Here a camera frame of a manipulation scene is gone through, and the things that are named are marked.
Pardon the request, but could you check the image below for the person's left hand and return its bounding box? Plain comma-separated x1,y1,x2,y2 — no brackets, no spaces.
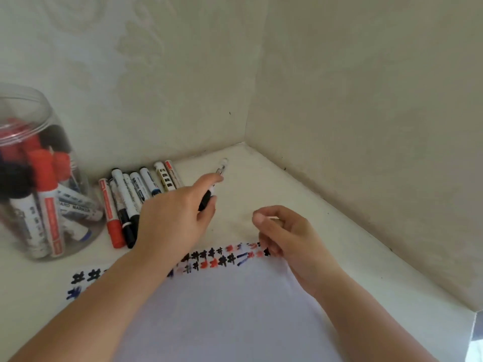
130,172,225,278

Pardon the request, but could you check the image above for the person's left forearm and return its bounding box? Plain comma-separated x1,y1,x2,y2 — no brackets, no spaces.
7,252,171,362

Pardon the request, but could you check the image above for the worn white black-ended marker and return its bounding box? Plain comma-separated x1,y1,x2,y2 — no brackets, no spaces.
109,178,137,249

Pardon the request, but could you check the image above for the white marker chunky black cap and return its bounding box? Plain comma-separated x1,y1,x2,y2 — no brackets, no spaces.
0,161,48,259
122,173,145,208
56,199,105,222

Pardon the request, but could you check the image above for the white paper sheet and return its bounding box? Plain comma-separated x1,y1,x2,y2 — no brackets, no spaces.
66,241,340,362

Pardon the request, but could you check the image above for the person's right forearm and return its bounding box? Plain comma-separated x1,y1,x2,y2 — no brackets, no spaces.
313,271,438,362

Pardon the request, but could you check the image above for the black cap bold print marker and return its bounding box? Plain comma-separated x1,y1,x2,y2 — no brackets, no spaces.
139,167,163,197

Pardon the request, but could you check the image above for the person's right hand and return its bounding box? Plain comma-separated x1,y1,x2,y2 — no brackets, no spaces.
252,205,340,302

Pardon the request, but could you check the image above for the red cap grey label marker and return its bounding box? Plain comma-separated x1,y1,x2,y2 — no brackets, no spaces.
51,152,71,182

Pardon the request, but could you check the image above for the transparent plastic jar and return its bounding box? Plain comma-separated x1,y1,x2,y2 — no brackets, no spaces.
0,82,107,262

